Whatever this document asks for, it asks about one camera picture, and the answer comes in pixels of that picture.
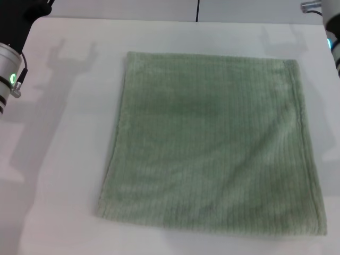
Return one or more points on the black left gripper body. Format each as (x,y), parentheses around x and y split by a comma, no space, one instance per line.
(16,21)

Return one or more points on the green ribbed towel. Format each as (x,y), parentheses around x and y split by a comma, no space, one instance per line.
(207,143)

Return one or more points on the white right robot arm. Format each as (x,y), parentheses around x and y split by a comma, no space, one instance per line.
(334,40)

